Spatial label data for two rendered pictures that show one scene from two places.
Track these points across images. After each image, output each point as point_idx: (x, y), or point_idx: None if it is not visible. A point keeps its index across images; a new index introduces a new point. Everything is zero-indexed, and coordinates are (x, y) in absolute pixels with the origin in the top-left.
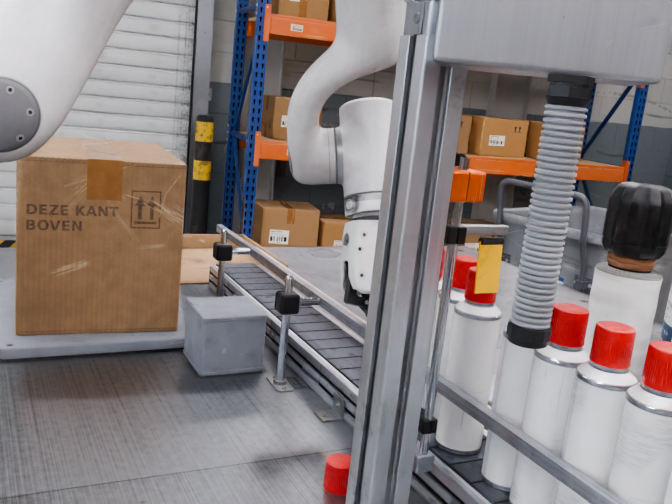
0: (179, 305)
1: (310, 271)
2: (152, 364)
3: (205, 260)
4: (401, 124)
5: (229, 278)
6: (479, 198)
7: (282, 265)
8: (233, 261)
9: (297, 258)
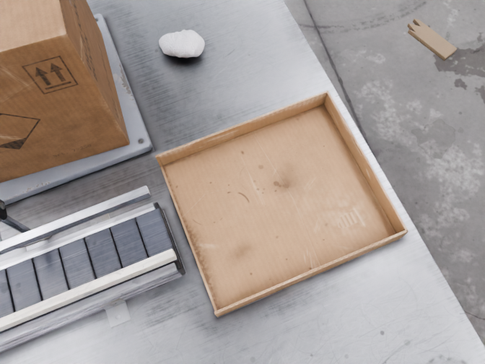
0: (78, 188)
1: (294, 358)
2: None
3: (291, 191)
4: None
5: (89, 232)
6: None
7: (61, 299)
8: (301, 231)
9: (379, 336)
